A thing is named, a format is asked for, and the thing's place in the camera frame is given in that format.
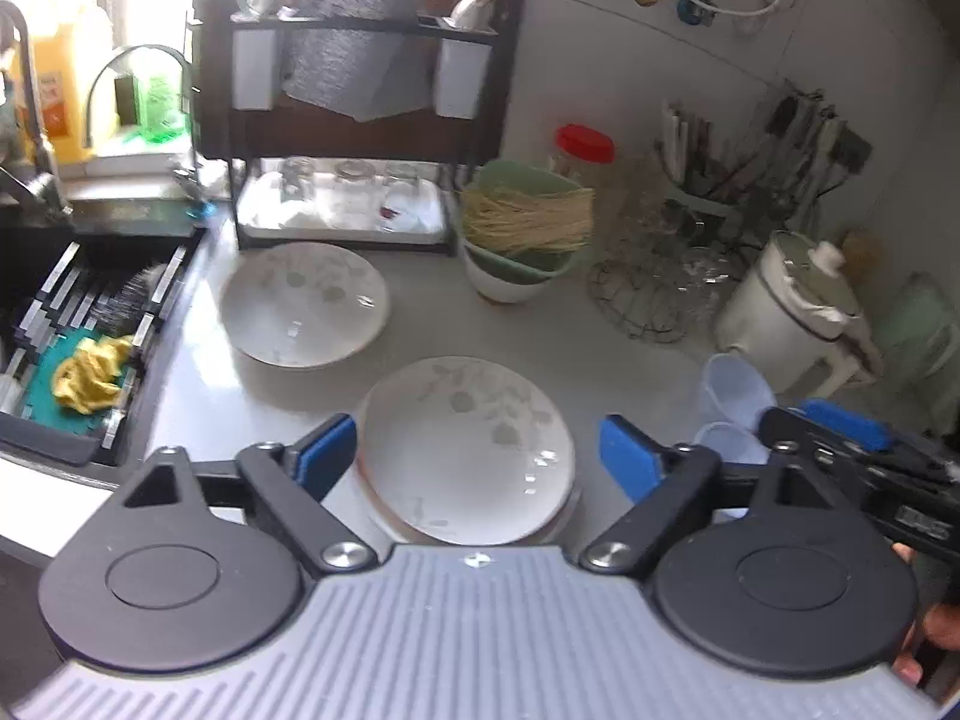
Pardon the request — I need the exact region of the dark metal dish rack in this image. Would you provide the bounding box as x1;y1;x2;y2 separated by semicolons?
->
194;0;526;254

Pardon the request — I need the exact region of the yellow oil jug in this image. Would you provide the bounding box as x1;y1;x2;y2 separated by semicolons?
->
28;0;112;164

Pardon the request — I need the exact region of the glass cup in tray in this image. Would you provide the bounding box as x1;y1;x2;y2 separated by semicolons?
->
280;156;316;202
334;160;376;203
381;163;420;221

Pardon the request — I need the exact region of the chrome kitchen faucet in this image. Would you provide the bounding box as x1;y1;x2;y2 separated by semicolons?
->
2;0;71;221

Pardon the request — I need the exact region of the wire glass holder stand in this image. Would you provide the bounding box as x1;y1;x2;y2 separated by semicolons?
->
587;187;740;344

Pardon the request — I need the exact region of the pale blue plastic bowl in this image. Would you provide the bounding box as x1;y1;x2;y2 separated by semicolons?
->
697;353;778;433

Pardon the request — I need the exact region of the green chopstick holder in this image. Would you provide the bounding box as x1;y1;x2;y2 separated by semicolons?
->
654;101;786;232

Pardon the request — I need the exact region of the yellow sponge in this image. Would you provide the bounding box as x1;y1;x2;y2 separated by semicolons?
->
839;229;882;284

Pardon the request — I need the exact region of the white bowl under basket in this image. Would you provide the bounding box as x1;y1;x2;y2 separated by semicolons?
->
460;239;573;305

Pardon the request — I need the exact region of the sink drain rack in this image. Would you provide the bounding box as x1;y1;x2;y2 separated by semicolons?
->
2;231;203;473

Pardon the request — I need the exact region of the dry noodle bundle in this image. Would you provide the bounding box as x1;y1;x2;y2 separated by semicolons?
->
462;187;594;255

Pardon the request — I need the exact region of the yellow cleaning cloth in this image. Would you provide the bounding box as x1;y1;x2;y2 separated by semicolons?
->
50;335;133;416

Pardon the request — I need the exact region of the grey patterned cloth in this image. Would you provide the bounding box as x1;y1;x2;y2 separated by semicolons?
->
283;0;431;122

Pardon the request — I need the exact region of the mint green electric kettle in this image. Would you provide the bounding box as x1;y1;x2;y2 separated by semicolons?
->
874;271;958;434

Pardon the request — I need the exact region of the white floral plate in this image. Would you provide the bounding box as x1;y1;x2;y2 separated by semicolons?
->
356;356;576;546
220;241;391;369

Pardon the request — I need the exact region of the green square noodle basket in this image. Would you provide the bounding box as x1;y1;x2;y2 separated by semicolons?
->
459;160;596;280

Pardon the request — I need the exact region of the white electric cooking pot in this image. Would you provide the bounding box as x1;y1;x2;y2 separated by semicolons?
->
715;231;884;398

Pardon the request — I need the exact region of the red lid plastic jar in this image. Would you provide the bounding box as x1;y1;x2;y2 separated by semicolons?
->
548;124;617;193

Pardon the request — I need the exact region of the person's right hand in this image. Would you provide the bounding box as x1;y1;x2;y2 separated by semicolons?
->
892;543;958;700

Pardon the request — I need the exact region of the white rack drip tray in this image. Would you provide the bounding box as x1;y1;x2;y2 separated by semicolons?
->
236;160;449;247

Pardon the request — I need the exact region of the black wall utensil rail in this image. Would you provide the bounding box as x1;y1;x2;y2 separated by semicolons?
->
755;80;874;182

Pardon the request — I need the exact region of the green detergent bottle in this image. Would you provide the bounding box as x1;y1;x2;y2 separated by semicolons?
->
137;75;187;145

